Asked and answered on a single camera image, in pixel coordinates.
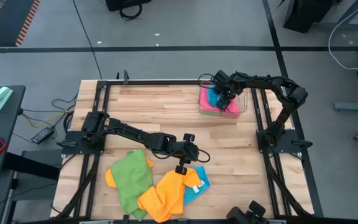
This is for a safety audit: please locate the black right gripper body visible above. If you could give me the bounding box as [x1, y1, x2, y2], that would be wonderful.
[213, 70, 245, 98]

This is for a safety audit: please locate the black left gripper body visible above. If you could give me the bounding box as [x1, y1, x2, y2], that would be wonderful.
[166, 133, 196, 175]

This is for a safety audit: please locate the pink microfiber towel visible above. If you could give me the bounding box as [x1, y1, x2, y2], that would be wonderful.
[218, 93, 241, 116]
[199, 84, 222, 113]

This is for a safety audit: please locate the blue microfiber towel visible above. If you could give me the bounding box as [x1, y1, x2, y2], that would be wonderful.
[206, 86, 222, 107]
[183, 166, 211, 205]

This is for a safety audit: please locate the clear plastic bin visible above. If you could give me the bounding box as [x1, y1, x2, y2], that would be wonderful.
[198, 79, 249, 119]

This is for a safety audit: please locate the orange microfiber towel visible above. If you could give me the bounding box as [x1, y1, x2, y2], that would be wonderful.
[137, 167, 202, 223]
[104, 158, 154, 189]

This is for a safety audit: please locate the green microfiber towel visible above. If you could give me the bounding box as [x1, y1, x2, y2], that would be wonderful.
[110, 149, 154, 222]

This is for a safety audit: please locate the black cabinet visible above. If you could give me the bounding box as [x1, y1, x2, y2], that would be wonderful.
[283, 0, 334, 34]

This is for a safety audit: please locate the gray desk foot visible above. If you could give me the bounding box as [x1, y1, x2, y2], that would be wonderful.
[333, 101, 358, 113]

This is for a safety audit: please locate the black equipment box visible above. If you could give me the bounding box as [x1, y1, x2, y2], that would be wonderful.
[105, 0, 152, 12]

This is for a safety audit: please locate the gray desk leg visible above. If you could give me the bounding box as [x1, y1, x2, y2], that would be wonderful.
[318, 0, 358, 31]

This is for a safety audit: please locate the black power adapter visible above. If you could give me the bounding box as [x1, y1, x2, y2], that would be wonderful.
[31, 126, 55, 145]

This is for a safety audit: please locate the black side desk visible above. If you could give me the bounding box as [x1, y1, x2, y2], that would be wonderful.
[0, 85, 27, 177]

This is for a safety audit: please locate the black mat with orange stripes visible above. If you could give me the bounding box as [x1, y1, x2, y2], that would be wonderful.
[0, 0, 42, 47]

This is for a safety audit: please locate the white floor cable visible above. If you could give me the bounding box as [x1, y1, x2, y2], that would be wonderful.
[327, 0, 358, 71]

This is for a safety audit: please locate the coiled black cable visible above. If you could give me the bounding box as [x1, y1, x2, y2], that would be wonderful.
[119, 3, 143, 21]

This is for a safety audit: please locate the yellow cable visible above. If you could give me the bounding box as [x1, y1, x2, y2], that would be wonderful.
[22, 108, 76, 129]

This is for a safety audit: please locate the thin black floor cable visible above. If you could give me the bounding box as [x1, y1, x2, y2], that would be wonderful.
[72, 0, 103, 80]

